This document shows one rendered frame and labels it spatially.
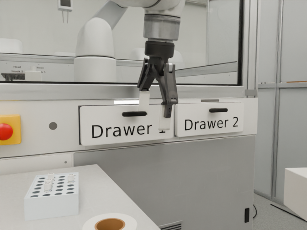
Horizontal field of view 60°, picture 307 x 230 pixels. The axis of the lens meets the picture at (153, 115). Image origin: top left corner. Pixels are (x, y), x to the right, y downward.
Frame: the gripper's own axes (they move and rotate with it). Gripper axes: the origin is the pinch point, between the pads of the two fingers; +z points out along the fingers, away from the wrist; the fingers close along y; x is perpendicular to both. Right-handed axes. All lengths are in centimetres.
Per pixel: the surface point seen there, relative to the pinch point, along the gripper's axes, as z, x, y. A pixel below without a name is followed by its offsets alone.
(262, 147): 67, -164, 98
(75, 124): 4.7, 18.7, 11.2
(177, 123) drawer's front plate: 5.7, -13.8, 9.5
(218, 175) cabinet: 26.2, -32.9, 6.7
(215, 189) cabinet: 31.2, -31.7, 5.6
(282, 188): 92, -164, 69
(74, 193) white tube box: 6.0, 24.2, -21.1
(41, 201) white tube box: 6.5, 29.4, -21.3
